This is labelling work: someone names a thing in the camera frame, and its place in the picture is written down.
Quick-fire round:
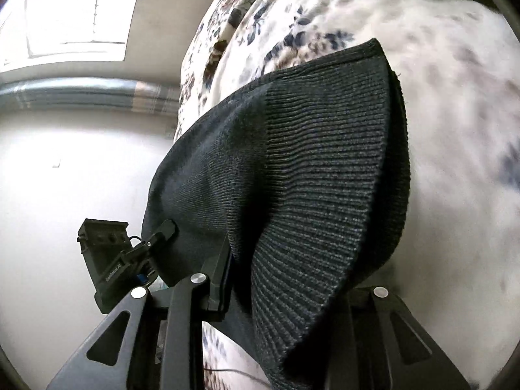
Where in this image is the white floral bed sheet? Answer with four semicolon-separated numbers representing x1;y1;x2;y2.
201;0;520;390

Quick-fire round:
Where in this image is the thin dark cable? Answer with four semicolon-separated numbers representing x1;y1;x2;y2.
202;367;269;387

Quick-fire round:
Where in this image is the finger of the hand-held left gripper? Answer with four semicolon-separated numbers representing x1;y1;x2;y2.
140;219;179;259

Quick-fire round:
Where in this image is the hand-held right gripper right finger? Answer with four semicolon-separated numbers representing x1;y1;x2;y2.
325;283;474;390

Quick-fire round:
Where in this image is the folded floral quilt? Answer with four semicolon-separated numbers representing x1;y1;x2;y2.
174;0;293;144

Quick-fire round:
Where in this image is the grey plaid cloth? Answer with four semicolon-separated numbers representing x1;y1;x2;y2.
0;80;183;113

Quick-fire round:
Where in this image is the black knit beanie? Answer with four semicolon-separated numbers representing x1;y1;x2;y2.
142;38;412;390

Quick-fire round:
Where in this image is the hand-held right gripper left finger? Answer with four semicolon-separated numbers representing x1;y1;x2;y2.
46;233;234;390

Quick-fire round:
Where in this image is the bright window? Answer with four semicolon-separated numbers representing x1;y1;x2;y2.
0;0;144;74

